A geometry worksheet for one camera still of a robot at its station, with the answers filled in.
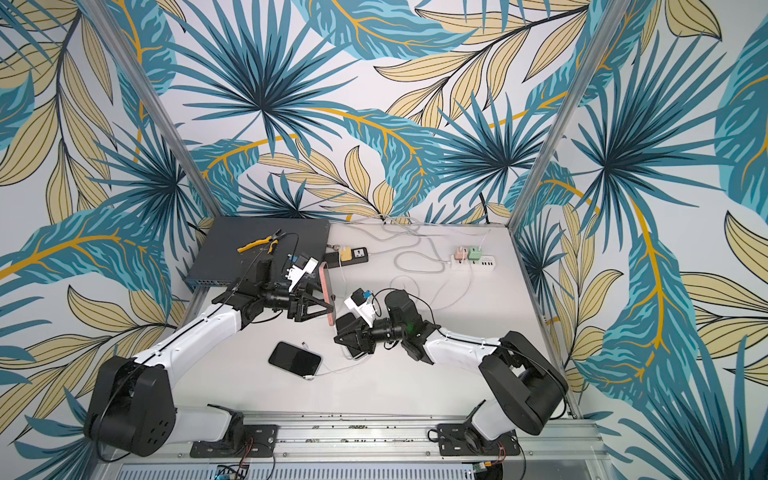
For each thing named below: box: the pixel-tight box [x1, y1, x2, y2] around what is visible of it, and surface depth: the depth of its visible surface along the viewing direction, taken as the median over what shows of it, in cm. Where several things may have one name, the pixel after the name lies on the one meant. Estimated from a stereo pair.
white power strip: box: [450, 255, 496, 271], surface depth 108 cm
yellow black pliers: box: [237, 228, 287, 255], surface depth 109 cm
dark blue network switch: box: [185, 216, 331, 286], surface depth 109 cm
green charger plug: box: [468, 247, 482, 261], surface depth 105 cm
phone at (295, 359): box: [268, 341, 323, 378], surface depth 89 cm
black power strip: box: [324, 247, 369, 269], surface depth 109 cm
